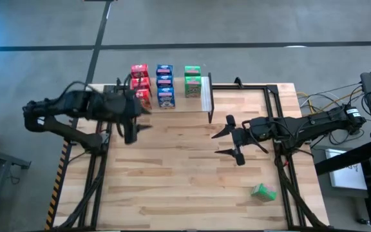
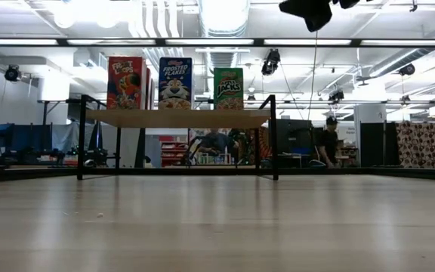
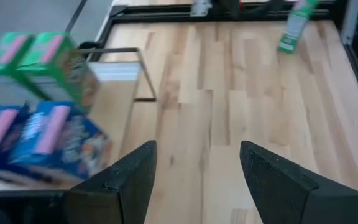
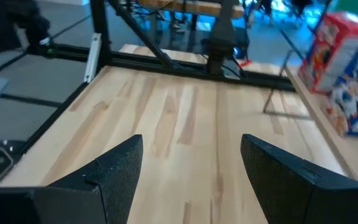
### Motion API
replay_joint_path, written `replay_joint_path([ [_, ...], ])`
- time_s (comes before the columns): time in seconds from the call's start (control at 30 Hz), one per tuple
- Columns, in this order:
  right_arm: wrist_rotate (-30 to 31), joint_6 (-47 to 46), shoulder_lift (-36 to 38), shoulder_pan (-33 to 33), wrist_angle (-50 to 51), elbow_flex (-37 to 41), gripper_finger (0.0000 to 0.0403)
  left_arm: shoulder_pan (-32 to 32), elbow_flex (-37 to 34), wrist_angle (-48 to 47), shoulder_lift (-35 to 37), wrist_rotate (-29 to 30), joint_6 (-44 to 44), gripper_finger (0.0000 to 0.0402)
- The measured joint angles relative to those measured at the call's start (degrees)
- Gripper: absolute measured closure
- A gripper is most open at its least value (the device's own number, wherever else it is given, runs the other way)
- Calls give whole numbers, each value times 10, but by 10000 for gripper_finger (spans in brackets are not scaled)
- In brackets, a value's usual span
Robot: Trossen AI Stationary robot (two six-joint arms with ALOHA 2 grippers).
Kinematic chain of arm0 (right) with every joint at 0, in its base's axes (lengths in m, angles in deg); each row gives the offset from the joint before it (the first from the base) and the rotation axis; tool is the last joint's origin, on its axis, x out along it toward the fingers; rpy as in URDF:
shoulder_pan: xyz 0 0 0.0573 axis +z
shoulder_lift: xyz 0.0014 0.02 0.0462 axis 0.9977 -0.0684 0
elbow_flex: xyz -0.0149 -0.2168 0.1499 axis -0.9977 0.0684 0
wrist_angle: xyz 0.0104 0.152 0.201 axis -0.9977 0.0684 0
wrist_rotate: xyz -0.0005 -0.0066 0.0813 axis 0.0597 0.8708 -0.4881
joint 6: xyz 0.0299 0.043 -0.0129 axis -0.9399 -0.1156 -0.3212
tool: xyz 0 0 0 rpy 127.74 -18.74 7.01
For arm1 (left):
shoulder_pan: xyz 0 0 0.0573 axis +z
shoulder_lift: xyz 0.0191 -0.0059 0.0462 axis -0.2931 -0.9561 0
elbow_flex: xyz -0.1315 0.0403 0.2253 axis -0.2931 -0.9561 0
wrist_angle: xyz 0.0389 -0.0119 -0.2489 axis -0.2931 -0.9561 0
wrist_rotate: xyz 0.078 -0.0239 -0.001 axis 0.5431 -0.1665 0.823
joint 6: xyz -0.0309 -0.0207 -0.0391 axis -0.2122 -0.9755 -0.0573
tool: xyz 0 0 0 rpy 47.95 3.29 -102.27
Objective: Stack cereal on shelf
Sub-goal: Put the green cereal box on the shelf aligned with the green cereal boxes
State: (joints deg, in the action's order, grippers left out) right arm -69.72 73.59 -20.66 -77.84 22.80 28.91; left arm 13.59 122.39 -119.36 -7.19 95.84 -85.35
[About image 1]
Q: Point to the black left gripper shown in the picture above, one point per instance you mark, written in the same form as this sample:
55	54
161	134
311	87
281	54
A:
124	109

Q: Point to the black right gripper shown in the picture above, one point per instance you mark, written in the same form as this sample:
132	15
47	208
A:
251	132

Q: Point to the blue Frosted Flakes cereal box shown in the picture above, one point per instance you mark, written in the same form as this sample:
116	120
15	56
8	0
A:
164	69
166	97
164	82

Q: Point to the green Apple Jacks cereal box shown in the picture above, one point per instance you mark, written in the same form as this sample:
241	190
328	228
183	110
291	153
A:
193	87
263	192
192	70

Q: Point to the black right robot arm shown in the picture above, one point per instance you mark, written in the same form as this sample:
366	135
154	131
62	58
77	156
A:
317	122

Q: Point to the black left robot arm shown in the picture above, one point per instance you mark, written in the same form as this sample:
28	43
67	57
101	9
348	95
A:
63	108

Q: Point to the black clamp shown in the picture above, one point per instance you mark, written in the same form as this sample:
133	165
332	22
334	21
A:
238	82

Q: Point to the yellow black hazard tape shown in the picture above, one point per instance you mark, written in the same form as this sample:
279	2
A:
56	187

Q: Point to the black metal bar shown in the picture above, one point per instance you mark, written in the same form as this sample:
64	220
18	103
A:
343	158

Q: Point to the white tablet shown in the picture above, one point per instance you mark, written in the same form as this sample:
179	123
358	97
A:
346	170

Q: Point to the wooden shelf black metal frame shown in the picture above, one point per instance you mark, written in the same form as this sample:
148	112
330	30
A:
188	104

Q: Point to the black aluminium table frame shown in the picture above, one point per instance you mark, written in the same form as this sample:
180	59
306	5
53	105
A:
270	87

